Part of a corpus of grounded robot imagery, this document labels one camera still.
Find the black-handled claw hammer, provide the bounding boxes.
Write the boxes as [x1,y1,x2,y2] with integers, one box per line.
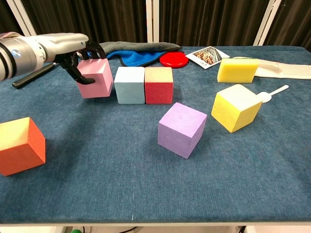
[11,62,57,89]

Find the grey and blue cloth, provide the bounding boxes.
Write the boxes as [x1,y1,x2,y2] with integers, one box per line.
[98,41,182,68]

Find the orange foam cube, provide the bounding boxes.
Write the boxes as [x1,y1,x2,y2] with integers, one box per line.
[0,117,46,177]

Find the yellow foam cube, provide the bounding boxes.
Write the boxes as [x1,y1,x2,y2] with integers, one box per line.
[210,83,263,133]

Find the yellow sponge block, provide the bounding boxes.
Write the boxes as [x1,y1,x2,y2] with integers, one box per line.
[217,58,260,84]

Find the white folded towel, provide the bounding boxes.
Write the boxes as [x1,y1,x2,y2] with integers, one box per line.
[233,56,311,80]

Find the blue table cloth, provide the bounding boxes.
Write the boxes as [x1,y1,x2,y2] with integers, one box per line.
[0,45,311,224]

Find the pink foam cube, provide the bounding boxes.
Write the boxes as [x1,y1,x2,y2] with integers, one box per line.
[76,58,114,99]

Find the light blue foam cube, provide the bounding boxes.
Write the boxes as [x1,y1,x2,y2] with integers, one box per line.
[114,67,146,105]

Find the white screen frame post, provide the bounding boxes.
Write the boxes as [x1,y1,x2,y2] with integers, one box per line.
[6,0,42,46]
[252,0,282,46]
[145,0,160,46]

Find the red plastic disc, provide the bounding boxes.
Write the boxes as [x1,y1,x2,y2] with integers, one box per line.
[159,51,190,68]

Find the black pleated curtain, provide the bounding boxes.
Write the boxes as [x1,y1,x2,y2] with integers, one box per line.
[0,0,31,47]
[159,0,270,47]
[263,0,311,47]
[21,0,148,46]

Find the purple foam cube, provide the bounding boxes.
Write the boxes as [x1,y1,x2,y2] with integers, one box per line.
[157,102,208,160]

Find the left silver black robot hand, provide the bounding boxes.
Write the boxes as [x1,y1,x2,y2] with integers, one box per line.
[40,33,107,85]

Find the white plastic spoon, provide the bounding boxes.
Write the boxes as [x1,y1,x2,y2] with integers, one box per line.
[257,84,290,103]

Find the red foam cube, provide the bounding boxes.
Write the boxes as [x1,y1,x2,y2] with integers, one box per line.
[144,67,174,105]

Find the white-bordered photo card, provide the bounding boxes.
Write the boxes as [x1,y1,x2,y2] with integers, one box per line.
[185,46,230,70]

